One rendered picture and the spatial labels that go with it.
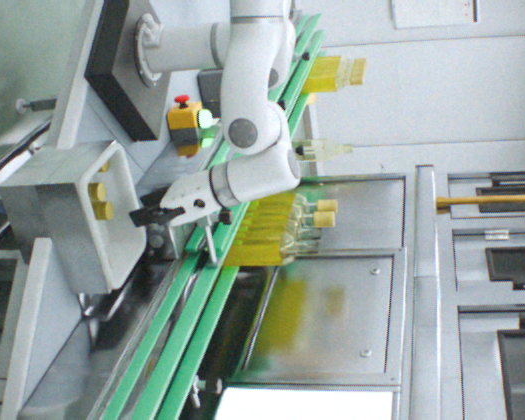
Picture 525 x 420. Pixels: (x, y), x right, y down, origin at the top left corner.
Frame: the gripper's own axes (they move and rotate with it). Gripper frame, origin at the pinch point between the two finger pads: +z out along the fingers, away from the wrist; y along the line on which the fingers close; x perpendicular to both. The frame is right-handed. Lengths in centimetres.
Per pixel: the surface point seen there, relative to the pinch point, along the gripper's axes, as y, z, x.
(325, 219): 31.6, -19.2, -27.8
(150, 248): 8.0, 8.9, -11.6
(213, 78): 76, 9, 1
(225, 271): 17.5, 1.4, -26.3
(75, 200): -10.6, 4.5, 9.6
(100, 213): -1.6, 8.0, 2.6
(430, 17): 604, -26, -132
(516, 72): 604, -95, -219
